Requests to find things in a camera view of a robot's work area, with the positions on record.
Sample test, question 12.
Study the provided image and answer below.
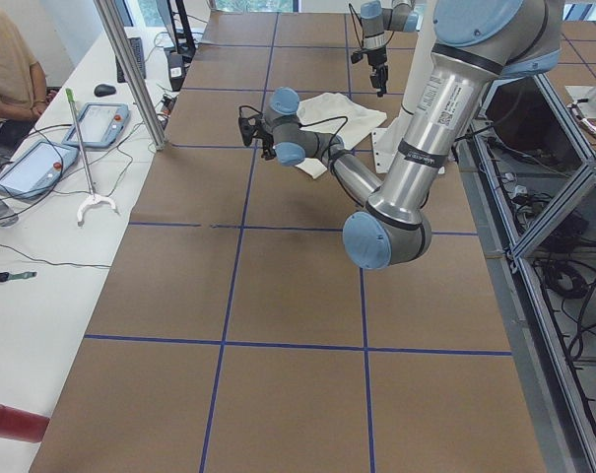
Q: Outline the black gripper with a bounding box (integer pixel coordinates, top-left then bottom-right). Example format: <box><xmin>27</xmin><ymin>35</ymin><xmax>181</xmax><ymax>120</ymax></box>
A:
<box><xmin>366</xmin><ymin>47</ymin><xmax>388</xmax><ymax>97</ymax></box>
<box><xmin>255</xmin><ymin>122</ymin><xmax>277</xmax><ymax>159</ymax></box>

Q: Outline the cream long-sleeve cat shirt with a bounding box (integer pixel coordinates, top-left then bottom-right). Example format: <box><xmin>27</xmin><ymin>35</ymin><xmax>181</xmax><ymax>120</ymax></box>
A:
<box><xmin>298</xmin><ymin>93</ymin><xmax>387</xmax><ymax>150</ymax></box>

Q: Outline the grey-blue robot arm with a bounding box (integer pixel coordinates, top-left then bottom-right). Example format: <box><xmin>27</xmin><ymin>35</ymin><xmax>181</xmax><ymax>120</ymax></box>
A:
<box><xmin>239</xmin><ymin>1</ymin><xmax>563</xmax><ymax>269</ymax></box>
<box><xmin>355</xmin><ymin>1</ymin><xmax>419</xmax><ymax>97</ymax></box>

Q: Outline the black keyboard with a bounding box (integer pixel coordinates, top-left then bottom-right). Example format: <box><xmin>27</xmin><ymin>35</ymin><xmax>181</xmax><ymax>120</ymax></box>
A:
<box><xmin>114</xmin><ymin>35</ymin><xmax>146</xmax><ymax>85</ymax></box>

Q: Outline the teach pendant far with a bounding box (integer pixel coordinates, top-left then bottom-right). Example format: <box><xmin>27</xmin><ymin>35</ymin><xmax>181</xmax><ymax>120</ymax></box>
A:
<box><xmin>71</xmin><ymin>102</ymin><xmax>130</xmax><ymax>150</ymax></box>

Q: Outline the teach pendant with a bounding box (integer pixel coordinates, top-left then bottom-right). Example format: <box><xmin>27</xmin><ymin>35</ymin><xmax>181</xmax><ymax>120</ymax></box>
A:
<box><xmin>71</xmin><ymin>102</ymin><xmax>130</xmax><ymax>150</ymax></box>
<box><xmin>0</xmin><ymin>140</ymin><xmax>78</xmax><ymax>200</ymax></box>

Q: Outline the black computer mouse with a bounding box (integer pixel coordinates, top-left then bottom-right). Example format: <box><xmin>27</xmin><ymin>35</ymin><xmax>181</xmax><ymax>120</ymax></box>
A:
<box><xmin>94</xmin><ymin>84</ymin><xmax>116</xmax><ymax>98</ymax></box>

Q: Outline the grabber stick white claw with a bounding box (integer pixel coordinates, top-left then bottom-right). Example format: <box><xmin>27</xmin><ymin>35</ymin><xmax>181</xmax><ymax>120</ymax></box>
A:
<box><xmin>65</xmin><ymin>88</ymin><xmax>118</xmax><ymax>227</ymax></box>

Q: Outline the teach pendant near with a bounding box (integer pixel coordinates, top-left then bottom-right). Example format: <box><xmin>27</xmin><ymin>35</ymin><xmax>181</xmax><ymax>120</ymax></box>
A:
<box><xmin>0</xmin><ymin>140</ymin><xmax>78</xmax><ymax>200</ymax></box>

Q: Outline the person in beige shirt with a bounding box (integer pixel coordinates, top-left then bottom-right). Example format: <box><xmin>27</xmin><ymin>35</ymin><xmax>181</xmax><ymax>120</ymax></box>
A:
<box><xmin>0</xmin><ymin>10</ymin><xmax>52</xmax><ymax>149</ymax></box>

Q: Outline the red cylinder bottle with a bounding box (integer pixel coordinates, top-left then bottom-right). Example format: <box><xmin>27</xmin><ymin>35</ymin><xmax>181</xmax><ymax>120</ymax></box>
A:
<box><xmin>0</xmin><ymin>404</ymin><xmax>50</xmax><ymax>443</ymax></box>

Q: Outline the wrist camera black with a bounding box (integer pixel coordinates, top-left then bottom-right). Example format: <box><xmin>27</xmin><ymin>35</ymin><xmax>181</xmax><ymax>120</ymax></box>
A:
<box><xmin>237</xmin><ymin>115</ymin><xmax>259</xmax><ymax>147</ymax></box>
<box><xmin>351</xmin><ymin>49</ymin><xmax>367</xmax><ymax>64</ymax></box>

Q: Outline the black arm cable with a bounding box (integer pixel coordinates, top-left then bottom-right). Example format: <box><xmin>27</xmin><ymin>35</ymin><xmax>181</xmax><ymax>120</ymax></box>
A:
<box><xmin>237</xmin><ymin>103</ymin><xmax>351</xmax><ymax>159</ymax></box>

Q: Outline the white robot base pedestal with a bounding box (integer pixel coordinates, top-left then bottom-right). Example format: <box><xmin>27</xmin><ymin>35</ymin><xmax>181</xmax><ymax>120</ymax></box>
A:
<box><xmin>370</xmin><ymin>73</ymin><xmax>449</xmax><ymax>176</ymax></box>

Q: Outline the aluminium truss frame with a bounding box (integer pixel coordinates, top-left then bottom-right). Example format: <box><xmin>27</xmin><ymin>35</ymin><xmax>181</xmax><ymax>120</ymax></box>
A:
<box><xmin>454</xmin><ymin>60</ymin><xmax>596</xmax><ymax>472</ymax></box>

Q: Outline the aluminium frame post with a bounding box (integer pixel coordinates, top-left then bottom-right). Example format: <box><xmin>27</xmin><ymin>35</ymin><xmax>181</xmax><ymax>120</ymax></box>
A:
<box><xmin>94</xmin><ymin>0</ymin><xmax>166</xmax><ymax>151</ymax></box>

